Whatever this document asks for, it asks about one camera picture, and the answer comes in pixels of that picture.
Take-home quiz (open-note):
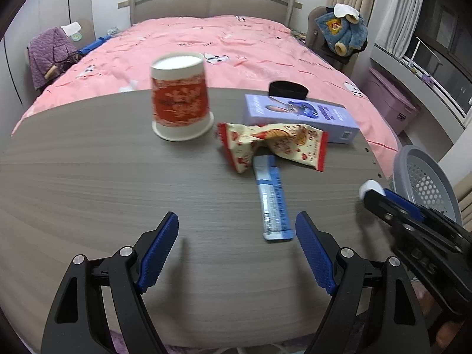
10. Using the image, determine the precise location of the purple cartoon print box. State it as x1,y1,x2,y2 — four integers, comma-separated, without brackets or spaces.
242,94,360,144

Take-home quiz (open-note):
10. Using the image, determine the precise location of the red and white paper cup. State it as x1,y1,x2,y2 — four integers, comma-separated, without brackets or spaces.
149,52,215,142

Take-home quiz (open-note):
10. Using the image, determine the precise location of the white window rail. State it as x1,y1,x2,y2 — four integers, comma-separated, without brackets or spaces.
404,37,472,111

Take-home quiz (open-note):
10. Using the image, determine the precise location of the small white round piece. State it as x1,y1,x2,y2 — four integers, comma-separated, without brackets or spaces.
359,179,384,198

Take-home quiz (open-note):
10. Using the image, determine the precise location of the white bay window ledge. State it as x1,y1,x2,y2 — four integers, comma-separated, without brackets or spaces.
371,42,472,141

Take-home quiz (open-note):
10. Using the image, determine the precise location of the black elastic band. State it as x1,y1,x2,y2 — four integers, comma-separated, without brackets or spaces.
268,80,309,100

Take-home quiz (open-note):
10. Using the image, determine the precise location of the grey brown chair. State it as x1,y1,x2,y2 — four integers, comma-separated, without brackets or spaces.
308,6,366,82

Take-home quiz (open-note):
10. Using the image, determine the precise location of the blue plush jacket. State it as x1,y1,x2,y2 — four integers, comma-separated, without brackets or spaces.
318,5,368,57

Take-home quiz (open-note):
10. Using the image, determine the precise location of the purple fuzzy robe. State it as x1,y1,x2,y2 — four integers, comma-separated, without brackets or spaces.
29,27,76,90

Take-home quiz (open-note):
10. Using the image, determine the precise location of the blue long box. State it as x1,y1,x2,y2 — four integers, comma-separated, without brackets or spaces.
79,35,111,55

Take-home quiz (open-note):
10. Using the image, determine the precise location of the pink storage box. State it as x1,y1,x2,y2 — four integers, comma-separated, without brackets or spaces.
363,67,421,135

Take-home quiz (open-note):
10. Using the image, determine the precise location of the pink printed blanket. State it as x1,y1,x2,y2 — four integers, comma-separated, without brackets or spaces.
11,15,401,153

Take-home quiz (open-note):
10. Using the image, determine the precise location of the white sheer curtain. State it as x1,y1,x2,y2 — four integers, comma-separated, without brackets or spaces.
383,0,426,60

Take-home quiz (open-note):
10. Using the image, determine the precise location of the white wardrobe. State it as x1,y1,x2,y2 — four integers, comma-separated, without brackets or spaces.
0,0,91,119

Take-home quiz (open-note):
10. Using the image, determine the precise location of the person's purple fuzzy clothing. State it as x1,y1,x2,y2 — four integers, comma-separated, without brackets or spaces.
105,330,128,354

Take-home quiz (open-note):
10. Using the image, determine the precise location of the white cloth with trim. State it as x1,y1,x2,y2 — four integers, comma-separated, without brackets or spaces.
334,4,360,23

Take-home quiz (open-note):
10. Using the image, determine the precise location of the red and white snack wrapper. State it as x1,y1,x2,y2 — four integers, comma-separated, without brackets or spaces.
216,122,329,174

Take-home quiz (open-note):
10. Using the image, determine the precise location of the black cable bundle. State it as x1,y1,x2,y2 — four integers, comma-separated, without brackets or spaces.
52,50,80,72

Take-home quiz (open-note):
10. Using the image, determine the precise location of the blue strip packet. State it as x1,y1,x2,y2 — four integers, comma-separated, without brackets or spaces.
253,155,294,242

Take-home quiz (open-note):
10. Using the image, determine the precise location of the grey perforated plastic basket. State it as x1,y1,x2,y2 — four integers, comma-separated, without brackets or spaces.
393,145,463,225

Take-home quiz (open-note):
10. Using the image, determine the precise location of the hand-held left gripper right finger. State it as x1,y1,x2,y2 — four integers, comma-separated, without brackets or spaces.
295,211,432,354

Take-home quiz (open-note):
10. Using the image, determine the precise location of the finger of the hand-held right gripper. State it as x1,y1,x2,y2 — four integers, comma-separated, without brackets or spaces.
381,187,434,222
363,191,410,237

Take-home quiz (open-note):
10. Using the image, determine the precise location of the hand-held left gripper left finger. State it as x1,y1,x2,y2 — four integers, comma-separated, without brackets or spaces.
40,211,180,354

